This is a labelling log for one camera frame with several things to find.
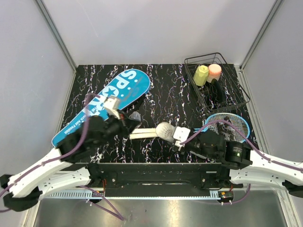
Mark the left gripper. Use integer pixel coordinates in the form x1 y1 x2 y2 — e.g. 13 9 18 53
94 110 143 149

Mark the clear plastic tube lid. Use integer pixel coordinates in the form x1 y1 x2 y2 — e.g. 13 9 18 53
130 111 141 121

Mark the blue badminton racket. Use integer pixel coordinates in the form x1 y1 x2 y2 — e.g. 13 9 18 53
132 128 156 134
129 113 251 144

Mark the blue racket bag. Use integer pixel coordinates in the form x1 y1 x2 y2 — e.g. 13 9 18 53
51 69 152 151

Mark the white shuttlecock tube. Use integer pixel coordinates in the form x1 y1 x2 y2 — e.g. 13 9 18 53
155 122 206 161

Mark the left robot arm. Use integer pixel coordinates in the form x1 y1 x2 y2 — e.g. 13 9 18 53
0 112 141 212

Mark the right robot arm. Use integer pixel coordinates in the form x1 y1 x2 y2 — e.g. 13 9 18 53
184 131 303 198

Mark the black bowl in basket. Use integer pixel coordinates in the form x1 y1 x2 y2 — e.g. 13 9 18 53
206 79 223 105

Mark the yellow-green cup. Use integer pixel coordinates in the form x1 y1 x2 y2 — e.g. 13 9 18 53
193 65 209 87

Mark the pink cup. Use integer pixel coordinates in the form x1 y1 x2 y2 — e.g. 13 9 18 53
207 64 222 83

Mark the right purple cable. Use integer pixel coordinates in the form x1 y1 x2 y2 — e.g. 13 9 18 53
179 119 303 205

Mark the purple cable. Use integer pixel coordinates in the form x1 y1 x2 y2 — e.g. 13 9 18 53
0 93 125 222
179 119 303 205

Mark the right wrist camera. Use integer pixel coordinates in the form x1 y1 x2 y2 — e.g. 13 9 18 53
173 127 191 151

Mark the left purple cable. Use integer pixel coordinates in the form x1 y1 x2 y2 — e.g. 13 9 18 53
0 93 125 222

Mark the black wire basket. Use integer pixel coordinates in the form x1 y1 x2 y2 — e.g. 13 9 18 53
184 52 250 115

